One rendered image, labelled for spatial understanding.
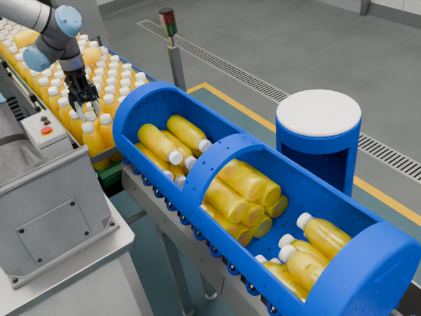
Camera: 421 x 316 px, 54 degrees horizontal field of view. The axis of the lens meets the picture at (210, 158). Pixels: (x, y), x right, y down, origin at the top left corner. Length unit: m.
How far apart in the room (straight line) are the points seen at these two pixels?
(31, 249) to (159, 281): 1.43
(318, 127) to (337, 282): 0.71
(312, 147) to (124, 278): 0.71
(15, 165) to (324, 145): 0.90
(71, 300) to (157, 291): 1.27
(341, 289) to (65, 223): 0.55
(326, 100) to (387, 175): 1.37
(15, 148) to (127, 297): 0.45
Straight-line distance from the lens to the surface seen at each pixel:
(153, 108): 1.36
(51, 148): 1.47
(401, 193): 2.70
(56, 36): 1.22
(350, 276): 0.77
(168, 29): 1.81
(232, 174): 1.02
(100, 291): 1.04
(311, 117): 1.42
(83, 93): 1.45
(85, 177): 0.87
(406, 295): 2.07
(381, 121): 3.26
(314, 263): 0.87
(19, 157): 0.91
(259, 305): 1.07
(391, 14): 4.80
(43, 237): 0.91
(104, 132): 1.51
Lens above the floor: 1.84
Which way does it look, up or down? 39 degrees down
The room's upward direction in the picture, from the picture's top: 9 degrees counter-clockwise
